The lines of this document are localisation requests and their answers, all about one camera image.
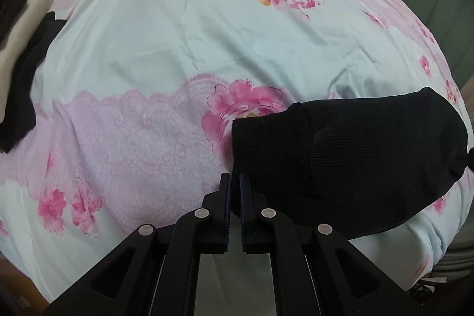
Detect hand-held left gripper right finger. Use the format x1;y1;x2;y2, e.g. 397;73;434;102
239;173;423;316

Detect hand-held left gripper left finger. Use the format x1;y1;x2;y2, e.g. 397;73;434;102
42;172;232;316

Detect black sock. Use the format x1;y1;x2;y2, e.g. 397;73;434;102
231;87;474;240

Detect pink floral bedsheet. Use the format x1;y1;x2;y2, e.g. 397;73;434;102
0;0;468;304

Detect black folded garment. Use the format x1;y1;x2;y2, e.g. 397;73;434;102
0;10;68;154

